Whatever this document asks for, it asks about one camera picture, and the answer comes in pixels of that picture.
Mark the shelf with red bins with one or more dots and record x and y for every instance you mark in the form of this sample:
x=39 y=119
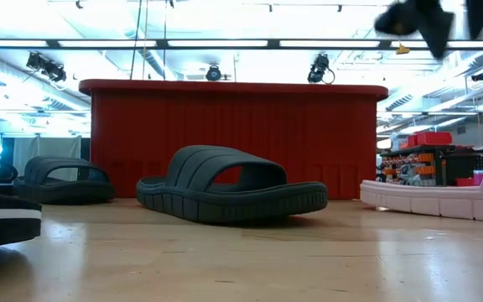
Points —
x=434 y=163

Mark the pink slide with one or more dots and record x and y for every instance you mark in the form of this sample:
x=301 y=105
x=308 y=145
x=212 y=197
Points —
x=434 y=199

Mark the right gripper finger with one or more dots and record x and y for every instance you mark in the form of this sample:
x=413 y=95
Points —
x=434 y=29
x=479 y=14

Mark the red plastic bin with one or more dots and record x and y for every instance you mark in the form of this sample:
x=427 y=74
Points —
x=233 y=126

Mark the white curtain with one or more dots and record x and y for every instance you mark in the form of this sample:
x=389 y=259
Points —
x=57 y=147

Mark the yellow hanging tag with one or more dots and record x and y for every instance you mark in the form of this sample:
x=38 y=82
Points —
x=402 y=50

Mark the dark grey ribbed slide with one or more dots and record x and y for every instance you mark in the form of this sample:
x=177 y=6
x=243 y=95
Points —
x=57 y=168
x=208 y=168

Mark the black stage spotlight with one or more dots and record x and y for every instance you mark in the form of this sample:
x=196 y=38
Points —
x=46 y=67
x=481 y=76
x=319 y=67
x=213 y=73

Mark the black ceiling truss bar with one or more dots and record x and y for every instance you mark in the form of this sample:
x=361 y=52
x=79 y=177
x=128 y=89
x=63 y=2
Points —
x=162 y=43

